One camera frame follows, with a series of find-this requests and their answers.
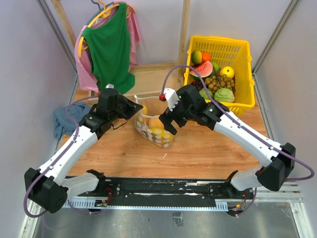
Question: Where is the yellow plastic basket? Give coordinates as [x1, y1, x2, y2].
[187, 35, 255, 117]

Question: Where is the watermelon slice toy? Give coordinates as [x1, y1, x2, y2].
[189, 61, 213, 81]

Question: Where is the green orange mango toy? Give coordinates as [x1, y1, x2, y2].
[191, 50, 203, 65]

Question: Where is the yellow banana toy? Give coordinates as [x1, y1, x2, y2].
[148, 127, 173, 143]

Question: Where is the green cabbage toy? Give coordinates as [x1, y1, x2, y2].
[214, 88, 235, 103]
[199, 88, 213, 100]

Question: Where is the grey clothes hanger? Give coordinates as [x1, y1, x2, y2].
[90, 0, 114, 11]

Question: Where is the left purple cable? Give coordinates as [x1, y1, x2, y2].
[23, 95, 100, 218]

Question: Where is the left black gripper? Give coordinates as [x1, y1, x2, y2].
[109, 93, 143, 121]

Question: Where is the green tank top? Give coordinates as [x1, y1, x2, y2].
[81, 2, 135, 94]

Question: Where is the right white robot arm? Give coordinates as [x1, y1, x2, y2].
[159, 85, 296, 198]

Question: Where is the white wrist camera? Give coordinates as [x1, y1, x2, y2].
[106, 84, 114, 89]
[159, 88, 179, 111]

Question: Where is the clear polka dot zip bag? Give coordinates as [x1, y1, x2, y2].
[134, 95, 173, 148]

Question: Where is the orange tangerine toy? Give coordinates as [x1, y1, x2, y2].
[202, 53, 211, 63]

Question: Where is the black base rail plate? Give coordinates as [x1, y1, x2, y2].
[81, 177, 253, 209]

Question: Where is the purple cable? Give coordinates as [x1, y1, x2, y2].
[23, 95, 100, 218]
[162, 64, 315, 216]

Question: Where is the yellow lemon toy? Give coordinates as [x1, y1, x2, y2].
[220, 66, 235, 78]

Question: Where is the blue crumpled cloth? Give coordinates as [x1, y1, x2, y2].
[53, 102, 91, 139]

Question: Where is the orange peach toy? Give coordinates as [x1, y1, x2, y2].
[149, 117, 164, 129]

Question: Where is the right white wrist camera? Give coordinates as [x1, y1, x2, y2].
[159, 88, 179, 111]

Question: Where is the dark purple grape bunch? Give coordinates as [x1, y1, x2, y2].
[191, 80, 203, 90]

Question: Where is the yellow clothes hanger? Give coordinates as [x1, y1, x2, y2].
[78, 1, 136, 58]

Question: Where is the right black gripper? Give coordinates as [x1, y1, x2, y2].
[158, 95, 195, 135]

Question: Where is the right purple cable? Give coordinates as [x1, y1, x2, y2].
[162, 64, 315, 216]

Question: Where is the green custard apple toy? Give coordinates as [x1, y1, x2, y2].
[212, 62, 220, 72]

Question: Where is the wooden clothes rack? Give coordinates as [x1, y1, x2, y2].
[51, 0, 190, 99]

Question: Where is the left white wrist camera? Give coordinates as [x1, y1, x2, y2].
[106, 84, 114, 89]

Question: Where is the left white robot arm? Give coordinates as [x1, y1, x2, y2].
[23, 88, 143, 218]

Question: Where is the pink shirt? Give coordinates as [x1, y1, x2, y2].
[74, 10, 141, 92]

